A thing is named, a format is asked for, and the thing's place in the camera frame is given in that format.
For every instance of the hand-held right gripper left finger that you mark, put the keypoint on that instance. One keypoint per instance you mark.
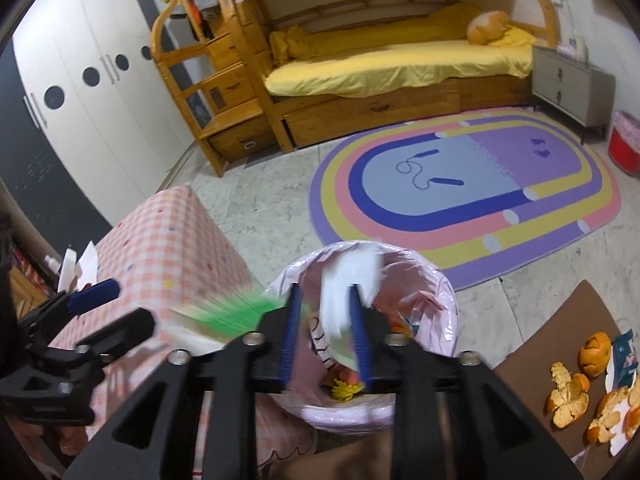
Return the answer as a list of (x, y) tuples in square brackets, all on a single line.
[(292, 342)]

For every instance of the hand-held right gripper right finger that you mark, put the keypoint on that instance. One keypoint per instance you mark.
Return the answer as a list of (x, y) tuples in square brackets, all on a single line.
[(361, 342)]

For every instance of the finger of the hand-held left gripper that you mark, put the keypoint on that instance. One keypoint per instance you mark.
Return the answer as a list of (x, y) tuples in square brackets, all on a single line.
[(120, 330), (92, 294)]

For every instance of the white paper sheet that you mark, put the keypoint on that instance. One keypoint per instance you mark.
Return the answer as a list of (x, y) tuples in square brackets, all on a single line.
[(335, 300)]

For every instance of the green and white medicine box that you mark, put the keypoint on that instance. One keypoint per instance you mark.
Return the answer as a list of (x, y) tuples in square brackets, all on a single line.
[(220, 322)]

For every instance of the trash bin with pink bag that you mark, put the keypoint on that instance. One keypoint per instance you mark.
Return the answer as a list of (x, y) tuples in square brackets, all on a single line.
[(430, 300)]

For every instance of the white paper envelope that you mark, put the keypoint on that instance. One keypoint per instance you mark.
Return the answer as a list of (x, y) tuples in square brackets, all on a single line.
[(67, 265)]

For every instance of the yellow crumpled wrapper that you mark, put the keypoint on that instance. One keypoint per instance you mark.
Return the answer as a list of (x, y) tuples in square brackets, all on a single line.
[(348, 390)]

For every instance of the dark chalkboard panel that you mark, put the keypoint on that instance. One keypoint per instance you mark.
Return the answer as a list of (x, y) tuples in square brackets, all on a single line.
[(30, 170)]

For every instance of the white wardrobe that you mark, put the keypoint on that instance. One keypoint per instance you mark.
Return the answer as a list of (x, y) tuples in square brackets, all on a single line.
[(100, 125)]

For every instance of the pastel oval rug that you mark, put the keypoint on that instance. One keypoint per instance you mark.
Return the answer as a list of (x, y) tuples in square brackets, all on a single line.
[(450, 185)]

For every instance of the wooden stair drawers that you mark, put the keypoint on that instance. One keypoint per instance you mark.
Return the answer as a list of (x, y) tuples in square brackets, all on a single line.
[(225, 95)]

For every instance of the dark blue packet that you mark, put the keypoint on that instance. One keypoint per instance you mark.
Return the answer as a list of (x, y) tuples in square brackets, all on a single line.
[(624, 352)]

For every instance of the wooden bed with yellow sheet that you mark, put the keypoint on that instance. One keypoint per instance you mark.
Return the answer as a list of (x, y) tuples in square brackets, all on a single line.
[(400, 65)]

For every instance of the grey cloth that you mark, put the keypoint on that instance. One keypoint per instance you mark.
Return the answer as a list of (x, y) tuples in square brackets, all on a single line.
[(205, 0)]

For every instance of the red bin with pink bag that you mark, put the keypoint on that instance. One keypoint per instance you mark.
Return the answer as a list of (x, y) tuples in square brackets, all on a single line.
[(622, 150)]

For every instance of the grey nightstand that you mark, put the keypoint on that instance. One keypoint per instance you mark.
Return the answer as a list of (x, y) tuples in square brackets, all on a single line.
[(565, 80)]

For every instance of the tan plush pillow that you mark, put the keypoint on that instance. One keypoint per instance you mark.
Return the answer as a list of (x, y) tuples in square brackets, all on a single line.
[(487, 25)]

